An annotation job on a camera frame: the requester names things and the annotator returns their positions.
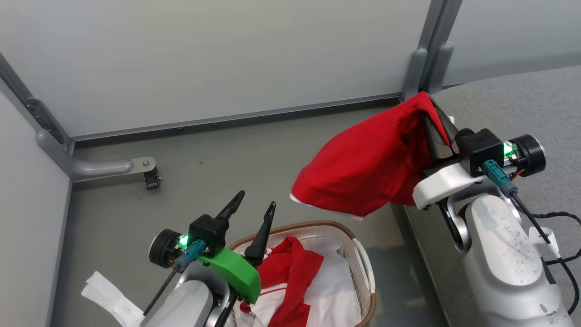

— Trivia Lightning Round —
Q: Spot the white crumpled garment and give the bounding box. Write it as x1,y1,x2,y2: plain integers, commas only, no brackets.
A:
236,233,364,327

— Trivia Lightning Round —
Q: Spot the teal left cable connector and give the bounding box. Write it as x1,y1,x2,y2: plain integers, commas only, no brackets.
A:
175,241,207,273

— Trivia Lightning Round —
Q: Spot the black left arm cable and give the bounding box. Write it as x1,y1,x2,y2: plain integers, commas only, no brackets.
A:
143,266,181,317

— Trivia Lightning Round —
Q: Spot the white cable label tag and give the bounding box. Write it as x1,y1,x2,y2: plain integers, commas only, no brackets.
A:
528,226,561,259

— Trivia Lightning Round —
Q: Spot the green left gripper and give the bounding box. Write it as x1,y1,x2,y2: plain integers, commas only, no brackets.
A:
198,190,277,305

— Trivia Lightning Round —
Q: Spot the black braided cable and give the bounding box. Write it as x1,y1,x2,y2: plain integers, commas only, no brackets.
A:
529,211,581,266

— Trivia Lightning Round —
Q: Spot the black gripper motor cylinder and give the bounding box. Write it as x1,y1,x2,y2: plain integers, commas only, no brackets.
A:
509,134,547,178
149,228,183,268

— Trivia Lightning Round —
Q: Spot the grey partition foot bracket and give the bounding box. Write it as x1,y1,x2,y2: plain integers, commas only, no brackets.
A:
36,129,157,183

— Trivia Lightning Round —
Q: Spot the red crumpled garment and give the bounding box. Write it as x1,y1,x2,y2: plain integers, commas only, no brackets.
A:
240,236,325,327

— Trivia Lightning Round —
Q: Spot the grey metal partition post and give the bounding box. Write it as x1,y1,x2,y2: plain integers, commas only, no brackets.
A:
399,0,463,101

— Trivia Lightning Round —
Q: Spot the white basket with wicker rim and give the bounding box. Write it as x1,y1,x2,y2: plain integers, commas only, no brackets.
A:
226,220,378,327

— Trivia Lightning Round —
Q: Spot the grey partition base rail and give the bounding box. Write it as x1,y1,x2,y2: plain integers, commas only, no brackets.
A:
68,92,404,142

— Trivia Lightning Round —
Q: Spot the teal cable connector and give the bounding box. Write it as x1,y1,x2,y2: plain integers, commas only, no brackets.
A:
175,241,207,273
483,159,519,198

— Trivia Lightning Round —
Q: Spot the black caster wheel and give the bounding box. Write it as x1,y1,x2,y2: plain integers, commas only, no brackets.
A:
144,167,161,191

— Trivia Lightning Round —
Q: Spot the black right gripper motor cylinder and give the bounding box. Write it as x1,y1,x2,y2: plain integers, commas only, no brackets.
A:
509,134,547,178

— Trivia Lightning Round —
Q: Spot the red garment with white trim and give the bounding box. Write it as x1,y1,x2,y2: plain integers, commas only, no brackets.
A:
290,91,455,219

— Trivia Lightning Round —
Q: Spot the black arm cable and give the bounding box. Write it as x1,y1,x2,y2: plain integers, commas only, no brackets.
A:
511,193,581,316
143,266,181,317

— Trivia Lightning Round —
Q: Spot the teal right cable connector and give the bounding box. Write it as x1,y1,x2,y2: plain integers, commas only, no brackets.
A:
483,159,519,198

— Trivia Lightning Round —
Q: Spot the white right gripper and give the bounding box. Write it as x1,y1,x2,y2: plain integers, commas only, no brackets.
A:
412,96,483,211

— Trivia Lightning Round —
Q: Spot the white fabric strap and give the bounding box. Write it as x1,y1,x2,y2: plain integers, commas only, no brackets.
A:
81,271,145,327

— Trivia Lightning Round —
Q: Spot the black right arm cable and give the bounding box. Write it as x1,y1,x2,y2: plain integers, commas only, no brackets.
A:
511,193,581,316

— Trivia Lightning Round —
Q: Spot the grey slanted partition post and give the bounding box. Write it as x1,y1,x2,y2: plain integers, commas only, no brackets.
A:
0,52,75,153

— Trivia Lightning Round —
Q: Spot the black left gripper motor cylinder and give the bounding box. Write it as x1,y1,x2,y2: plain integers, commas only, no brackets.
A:
149,228,183,268

